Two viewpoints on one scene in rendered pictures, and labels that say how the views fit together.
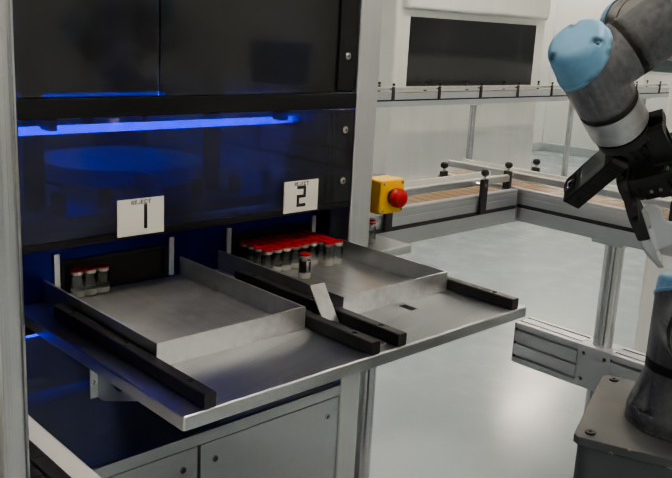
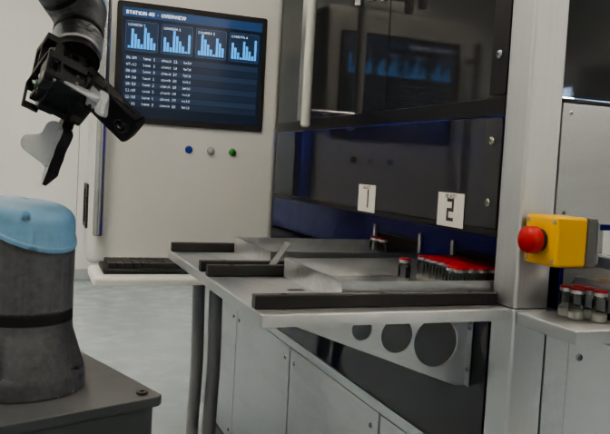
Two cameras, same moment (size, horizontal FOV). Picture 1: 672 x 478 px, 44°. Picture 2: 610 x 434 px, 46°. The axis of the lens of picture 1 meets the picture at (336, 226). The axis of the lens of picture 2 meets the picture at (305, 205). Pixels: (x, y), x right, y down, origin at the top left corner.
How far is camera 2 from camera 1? 218 cm
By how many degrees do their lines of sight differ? 112
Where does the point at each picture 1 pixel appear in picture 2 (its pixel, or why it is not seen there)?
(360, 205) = (506, 240)
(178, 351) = (238, 247)
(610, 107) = not seen: hidden behind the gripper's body
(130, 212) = (362, 193)
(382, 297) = (301, 274)
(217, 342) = (246, 251)
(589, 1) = not seen: outside the picture
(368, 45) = (518, 35)
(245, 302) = not seen: hidden behind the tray
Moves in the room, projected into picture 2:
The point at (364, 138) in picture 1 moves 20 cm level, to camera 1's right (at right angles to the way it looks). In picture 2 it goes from (512, 152) to (492, 146)
